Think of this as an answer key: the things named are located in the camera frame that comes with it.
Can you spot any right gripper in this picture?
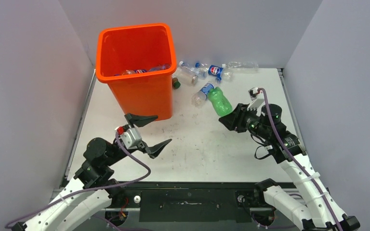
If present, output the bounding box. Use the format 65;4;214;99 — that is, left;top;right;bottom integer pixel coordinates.
219;103;270;139

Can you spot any green plastic bottle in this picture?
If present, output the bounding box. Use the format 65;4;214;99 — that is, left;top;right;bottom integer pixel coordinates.
208;87;233;117

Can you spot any blue cap pepsi bottle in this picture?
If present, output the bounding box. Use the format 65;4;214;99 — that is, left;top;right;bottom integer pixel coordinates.
191;83;215;107

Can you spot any pepsi bottle front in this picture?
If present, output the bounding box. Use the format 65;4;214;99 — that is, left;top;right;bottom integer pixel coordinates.
115;69;148;76

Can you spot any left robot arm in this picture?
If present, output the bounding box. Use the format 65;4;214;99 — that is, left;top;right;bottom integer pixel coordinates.
5;113;171;231

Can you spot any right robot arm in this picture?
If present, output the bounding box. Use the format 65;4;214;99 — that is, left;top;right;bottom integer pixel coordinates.
219;103;360;231

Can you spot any orange plastic bin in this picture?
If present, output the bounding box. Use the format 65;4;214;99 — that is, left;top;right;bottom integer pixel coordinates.
95;23;177;120

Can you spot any pepsi bottle back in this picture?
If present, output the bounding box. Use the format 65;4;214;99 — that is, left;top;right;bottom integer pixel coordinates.
207;65;234;82

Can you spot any clear empty bottle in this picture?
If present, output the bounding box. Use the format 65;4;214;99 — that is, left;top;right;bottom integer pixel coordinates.
225;61;259;73

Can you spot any green cap brown bottle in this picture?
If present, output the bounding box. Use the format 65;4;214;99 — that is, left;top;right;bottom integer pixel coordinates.
172;77;181;89

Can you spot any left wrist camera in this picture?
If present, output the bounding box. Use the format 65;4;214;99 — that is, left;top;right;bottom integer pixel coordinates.
115;127;142;149

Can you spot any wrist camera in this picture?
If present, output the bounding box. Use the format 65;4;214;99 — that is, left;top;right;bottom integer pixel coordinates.
247;87;264;111
115;127;142;149

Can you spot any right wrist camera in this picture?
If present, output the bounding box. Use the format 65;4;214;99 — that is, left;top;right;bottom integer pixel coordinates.
247;87;264;111

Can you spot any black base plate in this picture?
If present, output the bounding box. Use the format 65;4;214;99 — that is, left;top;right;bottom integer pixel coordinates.
98;181;272;224

